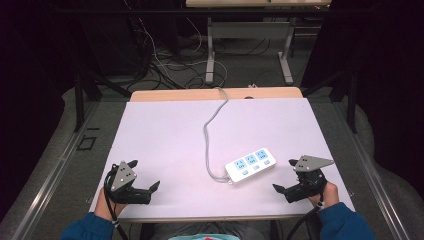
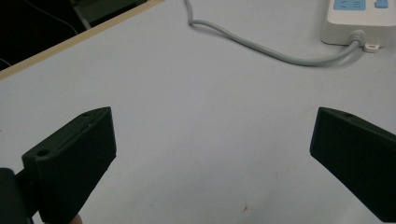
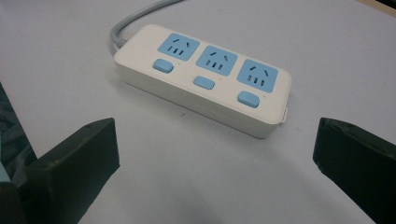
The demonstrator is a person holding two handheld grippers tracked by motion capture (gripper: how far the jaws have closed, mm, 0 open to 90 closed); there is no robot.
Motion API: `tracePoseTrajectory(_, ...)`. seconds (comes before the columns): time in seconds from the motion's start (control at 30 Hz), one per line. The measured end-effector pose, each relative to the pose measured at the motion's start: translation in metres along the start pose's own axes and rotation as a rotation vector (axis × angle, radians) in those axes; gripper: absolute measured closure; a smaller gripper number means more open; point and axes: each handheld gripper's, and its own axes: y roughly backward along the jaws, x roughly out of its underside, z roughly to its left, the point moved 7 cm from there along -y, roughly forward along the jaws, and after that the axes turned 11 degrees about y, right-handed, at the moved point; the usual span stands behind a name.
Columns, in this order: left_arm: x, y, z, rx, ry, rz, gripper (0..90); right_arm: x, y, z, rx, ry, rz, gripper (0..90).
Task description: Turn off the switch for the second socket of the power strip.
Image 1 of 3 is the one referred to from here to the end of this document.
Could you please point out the aluminium floor rail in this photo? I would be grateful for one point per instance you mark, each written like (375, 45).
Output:
(373, 173)
(53, 180)

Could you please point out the white desk with metal legs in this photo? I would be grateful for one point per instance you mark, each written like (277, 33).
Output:
(250, 30)

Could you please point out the black metal stand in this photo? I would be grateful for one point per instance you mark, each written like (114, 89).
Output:
(351, 100)
(79, 100)

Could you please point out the white power strip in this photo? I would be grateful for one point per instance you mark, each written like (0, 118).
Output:
(250, 165)

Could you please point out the teal cloth on lap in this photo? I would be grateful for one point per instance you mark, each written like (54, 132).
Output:
(203, 237)

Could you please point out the person's left hand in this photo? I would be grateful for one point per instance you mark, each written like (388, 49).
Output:
(106, 206)

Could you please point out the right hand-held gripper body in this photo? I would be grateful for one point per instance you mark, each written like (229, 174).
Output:
(308, 180)

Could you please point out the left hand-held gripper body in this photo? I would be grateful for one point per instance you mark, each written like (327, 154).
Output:
(124, 176)

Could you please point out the black floor socket frame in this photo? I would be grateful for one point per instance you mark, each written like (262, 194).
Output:
(86, 143)

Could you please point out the white table sheet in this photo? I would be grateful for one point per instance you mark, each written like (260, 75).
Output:
(166, 140)

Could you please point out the person's right hand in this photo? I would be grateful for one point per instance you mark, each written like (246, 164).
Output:
(329, 196)

